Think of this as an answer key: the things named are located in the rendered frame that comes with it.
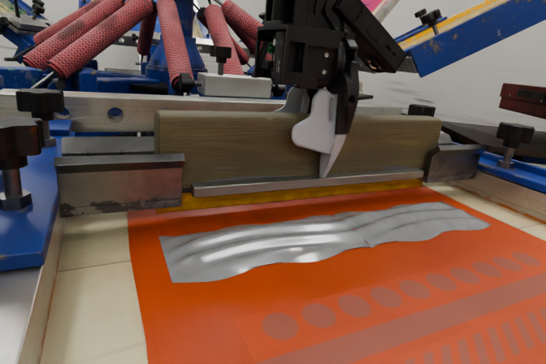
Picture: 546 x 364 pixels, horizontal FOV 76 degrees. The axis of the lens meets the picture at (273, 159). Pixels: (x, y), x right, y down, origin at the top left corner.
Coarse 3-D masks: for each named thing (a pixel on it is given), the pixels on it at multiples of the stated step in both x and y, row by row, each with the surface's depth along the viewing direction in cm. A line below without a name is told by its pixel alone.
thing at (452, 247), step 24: (384, 192) 48; (408, 192) 49; (432, 192) 50; (480, 216) 43; (432, 240) 35; (456, 240) 36; (480, 240) 36; (504, 240) 37; (528, 240) 37; (408, 264) 30; (432, 264) 31
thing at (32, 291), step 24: (480, 192) 49; (504, 192) 46; (528, 192) 44; (528, 216) 44; (48, 264) 22; (0, 288) 18; (24, 288) 18; (48, 288) 21; (0, 312) 16; (24, 312) 17; (48, 312) 21; (0, 336) 15; (24, 336) 15; (0, 360) 14; (24, 360) 15
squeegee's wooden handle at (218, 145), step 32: (160, 128) 31; (192, 128) 32; (224, 128) 33; (256, 128) 34; (288, 128) 36; (352, 128) 40; (384, 128) 42; (416, 128) 44; (192, 160) 33; (224, 160) 34; (256, 160) 36; (288, 160) 37; (352, 160) 41; (384, 160) 43; (416, 160) 46
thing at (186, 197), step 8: (352, 184) 43; (360, 184) 44; (368, 184) 45; (376, 184) 45; (264, 192) 38; (272, 192) 39; (280, 192) 39; (288, 192) 40; (296, 192) 40; (184, 200) 35; (192, 200) 35; (200, 200) 35
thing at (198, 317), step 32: (128, 224) 33; (160, 224) 33; (192, 224) 34; (224, 224) 34; (160, 256) 28; (352, 256) 31; (160, 288) 24; (192, 288) 25; (224, 288) 25; (256, 288) 25; (288, 288) 26; (320, 288) 26; (352, 288) 26; (160, 320) 22; (192, 320) 22; (224, 320) 22; (160, 352) 19; (192, 352) 20; (224, 352) 20
